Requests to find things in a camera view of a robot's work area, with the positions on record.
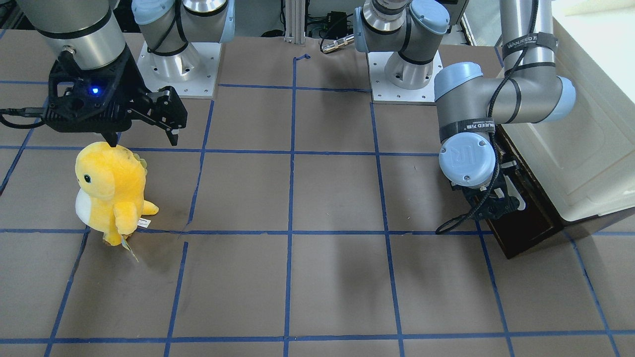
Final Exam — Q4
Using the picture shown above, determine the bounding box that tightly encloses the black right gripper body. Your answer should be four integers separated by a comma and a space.
42, 48, 152, 135

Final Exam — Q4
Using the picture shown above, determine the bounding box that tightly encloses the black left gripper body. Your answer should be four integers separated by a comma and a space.
450, 164, 521, 221

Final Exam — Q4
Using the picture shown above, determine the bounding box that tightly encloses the dark wooden drawer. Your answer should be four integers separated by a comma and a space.
486, 128, 562, 258

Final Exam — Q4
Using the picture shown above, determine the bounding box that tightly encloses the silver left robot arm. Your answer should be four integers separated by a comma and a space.
353, 0, 576, 225

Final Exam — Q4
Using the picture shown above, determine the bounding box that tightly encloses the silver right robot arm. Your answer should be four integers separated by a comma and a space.
1, 0, 235, 147

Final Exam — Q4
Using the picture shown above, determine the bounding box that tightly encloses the yellow plush dinosaur toy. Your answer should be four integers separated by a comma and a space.
75, 142, 159, 251

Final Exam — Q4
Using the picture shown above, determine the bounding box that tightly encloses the white cabinet box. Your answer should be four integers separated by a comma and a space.
504, 0, 635, 222

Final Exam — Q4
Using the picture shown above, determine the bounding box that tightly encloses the black power adapter box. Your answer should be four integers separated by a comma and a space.
326, 11, 347, 33

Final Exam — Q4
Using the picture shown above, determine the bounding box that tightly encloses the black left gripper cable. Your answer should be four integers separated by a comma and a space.
436, 0, 540, 235

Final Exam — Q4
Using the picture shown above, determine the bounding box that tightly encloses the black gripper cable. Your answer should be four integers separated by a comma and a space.
436, 0, 540, 235
0, 108, 48, 129

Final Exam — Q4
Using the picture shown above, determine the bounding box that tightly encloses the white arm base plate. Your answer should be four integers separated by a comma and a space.
367, 52, 443, 105
137, 42, 222, 99

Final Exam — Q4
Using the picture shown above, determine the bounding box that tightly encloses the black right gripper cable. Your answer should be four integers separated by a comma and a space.
0, 108, 48, 129

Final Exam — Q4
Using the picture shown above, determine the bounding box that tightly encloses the aluminium frame post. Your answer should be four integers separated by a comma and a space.
284, 0, 306, 46

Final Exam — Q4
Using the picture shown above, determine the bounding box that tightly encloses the silver cable connector plug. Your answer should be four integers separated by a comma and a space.
320, 34, 355, 54

